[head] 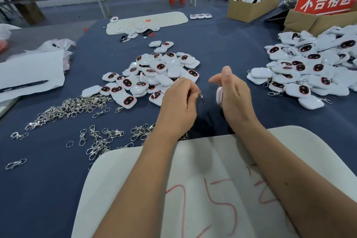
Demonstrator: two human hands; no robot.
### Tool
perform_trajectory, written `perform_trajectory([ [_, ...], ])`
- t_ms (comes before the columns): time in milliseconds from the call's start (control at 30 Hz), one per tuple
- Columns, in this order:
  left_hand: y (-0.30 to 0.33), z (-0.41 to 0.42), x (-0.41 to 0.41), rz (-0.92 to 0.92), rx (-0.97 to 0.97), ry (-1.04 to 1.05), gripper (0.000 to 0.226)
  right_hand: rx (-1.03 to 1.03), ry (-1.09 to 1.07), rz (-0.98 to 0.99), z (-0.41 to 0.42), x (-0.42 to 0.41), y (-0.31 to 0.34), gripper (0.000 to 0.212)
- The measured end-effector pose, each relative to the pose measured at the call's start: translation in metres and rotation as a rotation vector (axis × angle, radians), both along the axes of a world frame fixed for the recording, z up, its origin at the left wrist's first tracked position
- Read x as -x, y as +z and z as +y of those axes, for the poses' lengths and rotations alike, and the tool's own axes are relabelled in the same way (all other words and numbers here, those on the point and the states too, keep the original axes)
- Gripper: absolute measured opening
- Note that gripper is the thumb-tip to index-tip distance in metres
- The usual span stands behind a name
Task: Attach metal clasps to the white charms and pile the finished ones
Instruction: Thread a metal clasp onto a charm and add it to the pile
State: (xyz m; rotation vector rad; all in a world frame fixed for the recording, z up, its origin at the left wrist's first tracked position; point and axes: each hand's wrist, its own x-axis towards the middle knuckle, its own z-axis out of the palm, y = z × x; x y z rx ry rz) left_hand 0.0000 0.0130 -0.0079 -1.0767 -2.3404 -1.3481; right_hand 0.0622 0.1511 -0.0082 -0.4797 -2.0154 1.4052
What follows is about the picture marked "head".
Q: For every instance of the person's left hand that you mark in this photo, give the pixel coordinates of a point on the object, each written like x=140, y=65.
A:
x=178, y=109

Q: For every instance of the person's right hand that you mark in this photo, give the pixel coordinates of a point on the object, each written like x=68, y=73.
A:
x=237, y=101

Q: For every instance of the white tag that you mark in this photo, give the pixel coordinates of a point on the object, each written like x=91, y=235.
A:
x=219, y=95

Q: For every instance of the person's left forearm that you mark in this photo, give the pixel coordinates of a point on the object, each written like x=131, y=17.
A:
x=136, y=190

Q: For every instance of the person's right forearm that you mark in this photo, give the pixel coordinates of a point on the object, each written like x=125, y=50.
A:
x=298, y=179

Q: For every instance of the white foam board red marks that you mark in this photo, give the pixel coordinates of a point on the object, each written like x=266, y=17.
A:
x=223, y=168

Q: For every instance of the small white plastic part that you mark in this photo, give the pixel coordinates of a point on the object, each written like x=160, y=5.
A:
x=208, y=16
x=193, y=16
x=201, y=16

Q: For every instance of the long white foam board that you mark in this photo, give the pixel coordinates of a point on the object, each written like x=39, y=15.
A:
x=172, y=19

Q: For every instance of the flat brown cardboard box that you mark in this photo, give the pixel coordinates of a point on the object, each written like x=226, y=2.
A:
x=305, y=23

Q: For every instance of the white paper sheet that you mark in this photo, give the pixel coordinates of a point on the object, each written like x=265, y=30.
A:
x=30, y=69

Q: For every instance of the black pen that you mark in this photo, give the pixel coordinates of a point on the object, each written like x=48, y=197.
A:
x=23, y=86

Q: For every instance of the orange bag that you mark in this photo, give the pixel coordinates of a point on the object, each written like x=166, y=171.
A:
x=3, y=46

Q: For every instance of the white plastic bag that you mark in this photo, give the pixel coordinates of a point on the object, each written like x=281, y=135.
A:
x=8, y=30

